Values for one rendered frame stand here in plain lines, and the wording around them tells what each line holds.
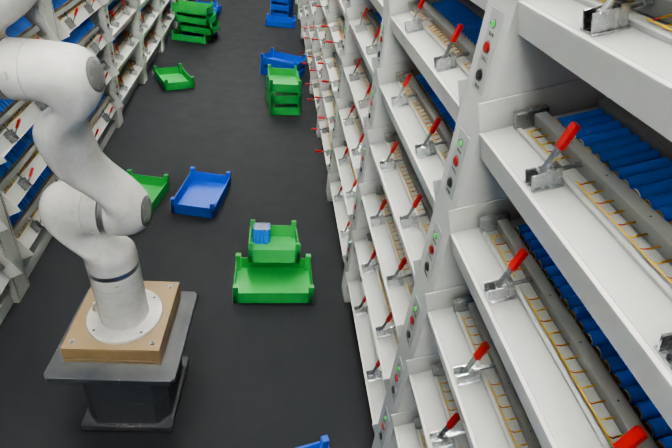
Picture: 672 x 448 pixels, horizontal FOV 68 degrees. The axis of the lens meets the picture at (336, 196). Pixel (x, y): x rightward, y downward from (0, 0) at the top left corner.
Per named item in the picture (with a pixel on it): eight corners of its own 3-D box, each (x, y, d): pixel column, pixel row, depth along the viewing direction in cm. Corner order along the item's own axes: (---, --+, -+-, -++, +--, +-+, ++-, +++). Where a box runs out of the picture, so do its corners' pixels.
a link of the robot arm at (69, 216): (130, 284, 119) (112, 204, 105) (50, 280, 118) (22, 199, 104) (145, 250, 129) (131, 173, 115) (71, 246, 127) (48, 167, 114)
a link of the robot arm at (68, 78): (93, 201, 121) (161, 205, 122) (77, 243, 114) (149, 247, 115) (0, 19, 81) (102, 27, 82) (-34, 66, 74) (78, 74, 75)
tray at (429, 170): (437, 220, 98) (432, 181, 92) (381, 98, 148) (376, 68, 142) (538, 197, 97) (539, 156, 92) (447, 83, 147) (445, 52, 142)
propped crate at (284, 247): (250, 236, 221) (250, 219, 219) (295, 237, 224) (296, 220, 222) (247, 263, 192) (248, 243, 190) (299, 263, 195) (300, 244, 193)
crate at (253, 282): (232, 303, 187) (232, 288, 182) (236, 267, 203) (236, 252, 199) (312, 303, 191) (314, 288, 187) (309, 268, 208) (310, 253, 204)
